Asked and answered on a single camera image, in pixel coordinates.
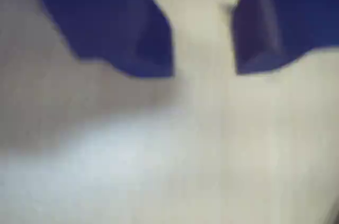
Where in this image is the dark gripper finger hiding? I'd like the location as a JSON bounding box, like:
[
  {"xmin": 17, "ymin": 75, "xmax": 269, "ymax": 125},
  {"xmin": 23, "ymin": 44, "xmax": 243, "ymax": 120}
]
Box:
[
  {"xmin": 232, "ymin": 0, "xmax": 339, "ymax": 76},
  {"xmin": 23, "ymin": 0, "xmax": 176, "ymax": 78}
]

